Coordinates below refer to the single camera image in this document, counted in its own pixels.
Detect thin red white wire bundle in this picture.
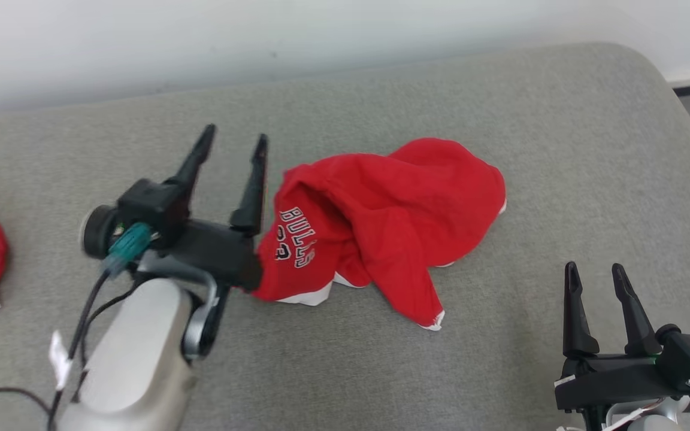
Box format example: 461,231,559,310
600,406,651,431

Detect red shorts with white stripe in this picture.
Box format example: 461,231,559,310
251,138,507,332

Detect left black cable teal plug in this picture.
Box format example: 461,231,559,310
0,223,154,431

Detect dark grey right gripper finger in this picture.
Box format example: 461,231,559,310
612,263,662,357
562,261,601,359

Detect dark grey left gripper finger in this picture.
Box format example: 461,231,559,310
165,124,217,188
229,134,270,236

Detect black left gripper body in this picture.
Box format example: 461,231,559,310
153,219,264,292

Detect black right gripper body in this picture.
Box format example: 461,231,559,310
555,353,690,414

